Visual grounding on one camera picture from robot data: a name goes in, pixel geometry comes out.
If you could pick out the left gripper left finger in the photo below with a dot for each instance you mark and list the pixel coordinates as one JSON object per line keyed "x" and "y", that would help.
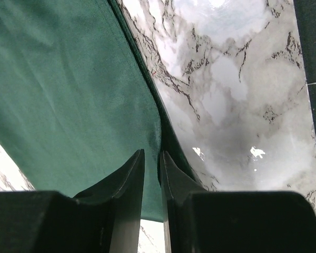
{"x": 102, "y": 218}

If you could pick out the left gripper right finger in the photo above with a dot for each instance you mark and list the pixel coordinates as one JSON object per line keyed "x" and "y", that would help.
{"x": 197, "y": 220}

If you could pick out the dark green cloth napkin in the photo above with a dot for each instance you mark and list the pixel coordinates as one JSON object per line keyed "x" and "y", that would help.
{"x": 81, "y": 89}

